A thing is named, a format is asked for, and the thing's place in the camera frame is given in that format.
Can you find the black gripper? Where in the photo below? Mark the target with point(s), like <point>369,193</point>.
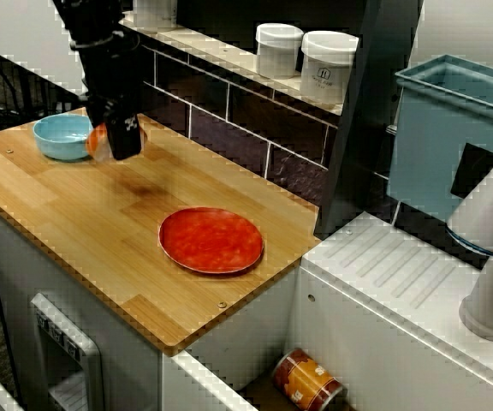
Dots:
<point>114,77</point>

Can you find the salmon sushi toy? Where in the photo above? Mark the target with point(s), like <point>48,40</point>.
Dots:
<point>97,141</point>

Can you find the light blue bowl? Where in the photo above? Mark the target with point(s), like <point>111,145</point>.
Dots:
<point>58,141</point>

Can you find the orange round plate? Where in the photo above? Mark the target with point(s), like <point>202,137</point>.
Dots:
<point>212,240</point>

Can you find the cream shelf ledge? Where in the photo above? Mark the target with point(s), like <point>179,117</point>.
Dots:
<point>229,60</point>

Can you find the white kitchen cabinet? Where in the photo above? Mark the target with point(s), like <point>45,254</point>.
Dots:
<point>15,265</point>

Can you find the plain white lidded jar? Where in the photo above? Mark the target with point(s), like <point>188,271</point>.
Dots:
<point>278,47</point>

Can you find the white jar with print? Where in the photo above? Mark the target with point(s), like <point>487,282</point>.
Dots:
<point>325,68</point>

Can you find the white dispenser panel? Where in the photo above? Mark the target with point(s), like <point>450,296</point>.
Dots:
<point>75,359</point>

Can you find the dark grey upright panel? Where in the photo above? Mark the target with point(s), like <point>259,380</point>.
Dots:
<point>358,128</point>

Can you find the teal plastic bin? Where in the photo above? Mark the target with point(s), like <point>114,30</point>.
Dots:
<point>426,141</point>

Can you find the orange soup can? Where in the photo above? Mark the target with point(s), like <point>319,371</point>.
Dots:
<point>304,379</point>

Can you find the white toy sink unit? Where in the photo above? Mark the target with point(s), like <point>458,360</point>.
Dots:
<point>400,278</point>

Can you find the grey toy faucet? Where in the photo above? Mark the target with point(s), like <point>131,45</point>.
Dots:
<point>486,205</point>

